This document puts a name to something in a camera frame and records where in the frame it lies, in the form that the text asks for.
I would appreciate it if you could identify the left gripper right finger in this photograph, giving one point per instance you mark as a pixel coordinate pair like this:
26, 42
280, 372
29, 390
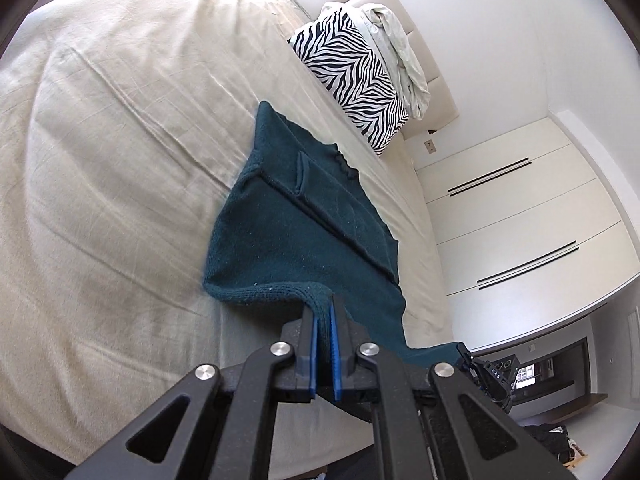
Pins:
354, 360

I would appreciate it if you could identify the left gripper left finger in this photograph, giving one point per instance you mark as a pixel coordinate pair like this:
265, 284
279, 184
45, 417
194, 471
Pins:
298, 380

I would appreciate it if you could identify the dark teal knit sweater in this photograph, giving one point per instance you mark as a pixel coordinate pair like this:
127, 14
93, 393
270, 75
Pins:
297, 230

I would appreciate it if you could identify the dark wooden desk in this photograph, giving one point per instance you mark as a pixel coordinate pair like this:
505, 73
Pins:
552, 388

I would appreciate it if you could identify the black bag on floor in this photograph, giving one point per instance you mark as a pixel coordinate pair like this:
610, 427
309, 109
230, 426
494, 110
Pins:
556, 440

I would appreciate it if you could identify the crumpled white cloth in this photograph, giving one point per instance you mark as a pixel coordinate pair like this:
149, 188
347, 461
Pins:
383, 33

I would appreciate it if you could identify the zebra print pillow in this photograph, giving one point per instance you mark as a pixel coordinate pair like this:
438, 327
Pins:
334, 49

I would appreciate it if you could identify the white wardrobe with black handles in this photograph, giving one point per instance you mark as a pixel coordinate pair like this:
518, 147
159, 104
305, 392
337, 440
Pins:
528, 235

